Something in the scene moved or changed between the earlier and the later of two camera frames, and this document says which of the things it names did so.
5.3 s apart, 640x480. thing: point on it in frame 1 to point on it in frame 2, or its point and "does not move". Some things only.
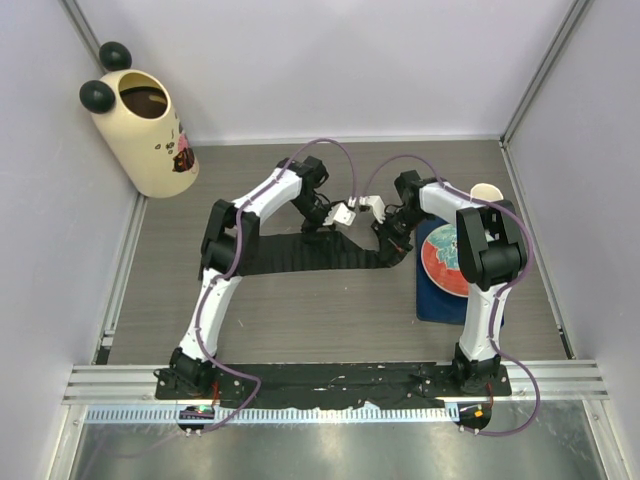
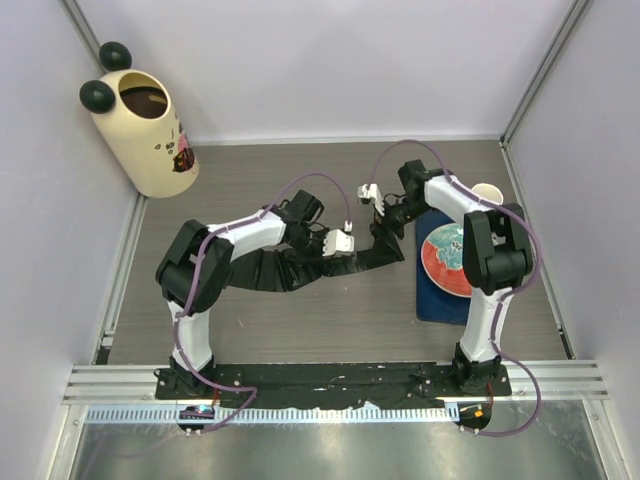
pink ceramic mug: [486, 192] does not move
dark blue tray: [431, 305] does not move
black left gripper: [307, 228] to [321, 235]
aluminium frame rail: [133, 383] does not move
